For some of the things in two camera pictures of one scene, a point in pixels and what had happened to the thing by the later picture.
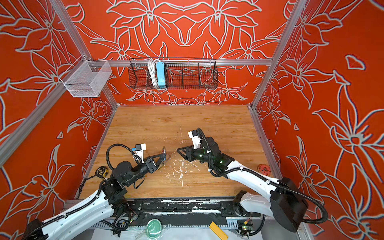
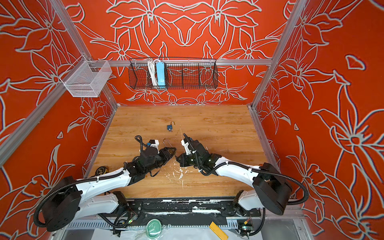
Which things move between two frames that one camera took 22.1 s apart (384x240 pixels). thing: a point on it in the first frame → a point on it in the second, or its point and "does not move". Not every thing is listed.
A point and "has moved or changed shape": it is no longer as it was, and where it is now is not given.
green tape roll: [154, 228] does not move
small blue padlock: [164, 152] has moved or changed shape
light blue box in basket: [160, 73] does not move
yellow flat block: [221, 234] does not move
